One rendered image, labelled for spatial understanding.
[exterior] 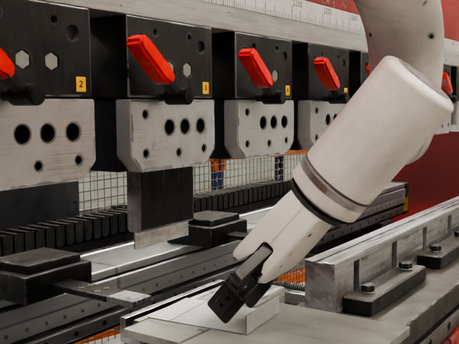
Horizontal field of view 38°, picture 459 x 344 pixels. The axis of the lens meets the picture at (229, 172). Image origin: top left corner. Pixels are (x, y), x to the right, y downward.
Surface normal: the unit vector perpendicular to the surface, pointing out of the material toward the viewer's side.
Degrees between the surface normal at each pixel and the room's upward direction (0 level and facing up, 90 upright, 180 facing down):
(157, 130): 90
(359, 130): 83
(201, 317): 0
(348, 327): 0
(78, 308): 90
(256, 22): 90
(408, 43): 138
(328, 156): 78
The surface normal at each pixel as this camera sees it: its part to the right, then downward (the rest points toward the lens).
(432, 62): 0.00, 0.54
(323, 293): -0.57, 0.09
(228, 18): 0.83, 0.05
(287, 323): 0.00, -1.00
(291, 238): -0.26, 0.15
